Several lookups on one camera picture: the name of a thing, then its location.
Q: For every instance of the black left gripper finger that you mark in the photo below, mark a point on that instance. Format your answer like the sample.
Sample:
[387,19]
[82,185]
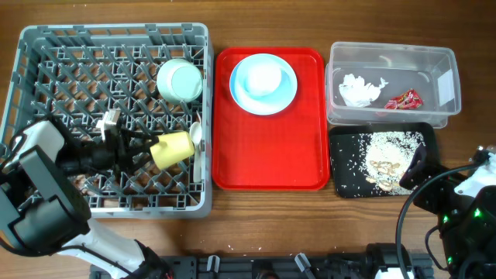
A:
[141,136]
[142,160]

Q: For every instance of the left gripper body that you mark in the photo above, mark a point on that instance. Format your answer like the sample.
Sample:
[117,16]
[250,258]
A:
[114,149]

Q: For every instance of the yellow plastic cup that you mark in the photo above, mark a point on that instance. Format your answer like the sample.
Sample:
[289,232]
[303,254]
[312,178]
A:
[171,149]

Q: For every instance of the white plastic spoon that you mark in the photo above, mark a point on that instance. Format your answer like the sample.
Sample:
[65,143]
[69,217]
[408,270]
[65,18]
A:
[195,132]

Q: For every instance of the green bowl with rice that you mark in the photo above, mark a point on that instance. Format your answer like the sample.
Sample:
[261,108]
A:
[179,80]

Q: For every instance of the light blue bowl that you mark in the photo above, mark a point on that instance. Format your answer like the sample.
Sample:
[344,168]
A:
[262,74]

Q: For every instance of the white tissue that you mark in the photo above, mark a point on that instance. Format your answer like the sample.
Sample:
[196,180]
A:
[356,93]

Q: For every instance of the red snack wrapper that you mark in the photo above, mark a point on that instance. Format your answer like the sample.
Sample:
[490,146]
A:
[408,100]

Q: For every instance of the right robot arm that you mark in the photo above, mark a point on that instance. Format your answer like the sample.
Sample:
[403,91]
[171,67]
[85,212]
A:
[463,200]

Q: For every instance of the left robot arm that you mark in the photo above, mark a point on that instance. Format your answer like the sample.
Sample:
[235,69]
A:
[43,213]

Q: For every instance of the grey dishwasher rack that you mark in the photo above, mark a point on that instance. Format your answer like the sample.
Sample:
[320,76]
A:
[77,73]

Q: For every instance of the light blue plate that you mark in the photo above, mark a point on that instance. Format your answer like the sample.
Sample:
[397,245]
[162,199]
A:
[268,105]

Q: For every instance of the red plastic tray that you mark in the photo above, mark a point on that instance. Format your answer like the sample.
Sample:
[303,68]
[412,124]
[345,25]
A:
[287,151]

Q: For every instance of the black tray bin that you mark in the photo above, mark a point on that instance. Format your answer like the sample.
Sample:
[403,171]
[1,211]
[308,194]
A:
[425,129]

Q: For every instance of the clear plastic bin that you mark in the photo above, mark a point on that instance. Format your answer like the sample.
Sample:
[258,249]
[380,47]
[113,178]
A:
[393,68]

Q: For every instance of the spilled rice and shells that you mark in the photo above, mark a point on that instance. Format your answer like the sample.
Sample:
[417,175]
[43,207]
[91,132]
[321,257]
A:
[367,165]

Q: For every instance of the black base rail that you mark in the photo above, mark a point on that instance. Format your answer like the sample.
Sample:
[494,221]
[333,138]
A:
[250,267]

